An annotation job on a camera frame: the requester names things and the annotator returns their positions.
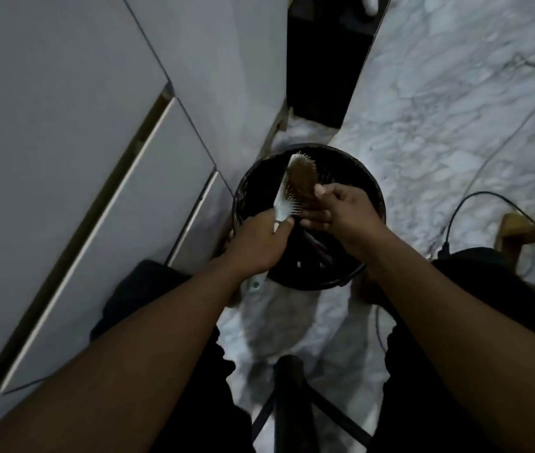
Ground black round waste bin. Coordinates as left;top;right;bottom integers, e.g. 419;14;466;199
232;143;387;292

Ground white hairbrush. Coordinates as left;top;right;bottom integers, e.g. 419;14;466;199
248;153;318;292

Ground person's right forearm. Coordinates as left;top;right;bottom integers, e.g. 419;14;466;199
343;231;535;453

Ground black shorts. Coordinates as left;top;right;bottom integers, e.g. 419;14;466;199
90;247;535;453

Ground person's right hand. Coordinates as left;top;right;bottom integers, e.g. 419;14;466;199
299;183;388;261

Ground small white drawer front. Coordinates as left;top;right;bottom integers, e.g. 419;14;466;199
166;171;236;275

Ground black stool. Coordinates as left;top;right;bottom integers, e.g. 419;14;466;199
251;355;374;453

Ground brown hair clump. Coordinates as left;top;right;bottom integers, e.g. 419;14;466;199
286;159;318;204

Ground thin grey cable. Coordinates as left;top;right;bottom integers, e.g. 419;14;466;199
456;54;535;203

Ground large white drawer front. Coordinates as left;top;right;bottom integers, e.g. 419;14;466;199
0;96;216;394

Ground black cable with plug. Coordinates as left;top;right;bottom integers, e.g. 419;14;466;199
436;191;535;261

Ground person's left forearm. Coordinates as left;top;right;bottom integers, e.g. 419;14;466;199
0;257;249;453

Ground person's left hand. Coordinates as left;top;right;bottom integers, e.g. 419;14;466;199
222;208;295;279

